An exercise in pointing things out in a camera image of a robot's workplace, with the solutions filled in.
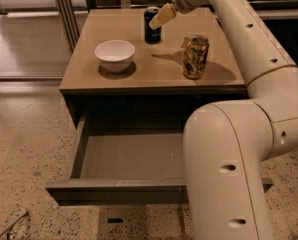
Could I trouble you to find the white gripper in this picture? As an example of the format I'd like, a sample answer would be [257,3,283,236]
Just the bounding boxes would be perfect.
[149,0,206,30]

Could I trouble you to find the blue pepsi can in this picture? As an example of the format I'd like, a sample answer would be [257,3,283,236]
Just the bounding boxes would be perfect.
[144,6,161,44]

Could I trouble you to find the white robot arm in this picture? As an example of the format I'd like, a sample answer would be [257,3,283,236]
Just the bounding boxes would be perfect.
[150,0,298,240]

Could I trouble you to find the orange crumpled soda can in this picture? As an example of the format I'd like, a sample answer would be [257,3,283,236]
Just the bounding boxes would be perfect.
[183,35,209,80]

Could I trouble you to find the open grey top drawer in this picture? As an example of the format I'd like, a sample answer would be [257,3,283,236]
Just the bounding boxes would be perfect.
[46,107,273,206]

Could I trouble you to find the white ceramic bowl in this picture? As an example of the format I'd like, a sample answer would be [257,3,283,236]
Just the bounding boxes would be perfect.
[94,40,135,73]

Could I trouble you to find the small black floor object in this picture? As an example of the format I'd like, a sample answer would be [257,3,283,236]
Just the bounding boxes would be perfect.
[107,218,124,223]

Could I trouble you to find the metal rod on floor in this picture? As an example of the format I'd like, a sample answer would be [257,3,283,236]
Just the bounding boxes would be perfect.
[0,210,28,240]

